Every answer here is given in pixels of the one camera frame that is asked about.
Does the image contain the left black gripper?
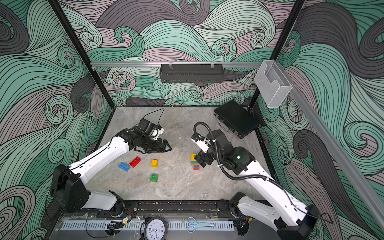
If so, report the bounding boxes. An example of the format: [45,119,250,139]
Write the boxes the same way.
[140,136,172,153]

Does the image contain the clear plastic wall holder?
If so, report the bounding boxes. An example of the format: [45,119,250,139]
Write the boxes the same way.
[254,60,293,108]

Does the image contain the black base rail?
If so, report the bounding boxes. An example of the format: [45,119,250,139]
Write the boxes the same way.
[82,200,250,219]

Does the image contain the white analog clock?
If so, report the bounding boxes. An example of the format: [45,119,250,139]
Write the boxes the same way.
[144,217,168,240]

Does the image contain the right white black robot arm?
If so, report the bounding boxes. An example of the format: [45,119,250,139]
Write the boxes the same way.
[191,147,320,240]

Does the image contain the aluminium back rail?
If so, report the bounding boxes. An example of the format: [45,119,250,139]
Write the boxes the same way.
[91,61,262,69]

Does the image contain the green square lego brick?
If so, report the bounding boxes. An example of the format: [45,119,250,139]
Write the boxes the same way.
[150,174,159,183]

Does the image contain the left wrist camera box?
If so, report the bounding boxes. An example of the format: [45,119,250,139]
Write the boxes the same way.
[136,118,164,140]

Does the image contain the light blue lego brick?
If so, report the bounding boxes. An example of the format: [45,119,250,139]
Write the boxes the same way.
[118,163,131,172]

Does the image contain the aluminium right rail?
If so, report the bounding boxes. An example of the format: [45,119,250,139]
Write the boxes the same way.
[275,61,384,232]

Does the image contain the yellow square lego brick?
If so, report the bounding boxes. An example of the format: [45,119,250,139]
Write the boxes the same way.
[151,160,159,168]

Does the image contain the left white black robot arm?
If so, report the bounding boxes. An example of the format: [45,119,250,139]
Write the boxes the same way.
[49,126,172,218]

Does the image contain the aluminium rail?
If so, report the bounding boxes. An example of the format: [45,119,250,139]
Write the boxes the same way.
[275,61,384,232]
[91,61,262,69]

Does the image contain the white slotted cable duct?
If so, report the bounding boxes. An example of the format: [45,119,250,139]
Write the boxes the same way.
[60,221,235,232]

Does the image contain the light blue scissors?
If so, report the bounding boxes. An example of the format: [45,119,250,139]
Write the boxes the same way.
[187,217,215,233]

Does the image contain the black briefcase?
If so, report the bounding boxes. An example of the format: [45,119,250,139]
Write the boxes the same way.
[214,100,261,139]

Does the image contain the red long lego brick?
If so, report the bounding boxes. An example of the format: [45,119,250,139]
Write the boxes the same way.
[129,157,141,168]

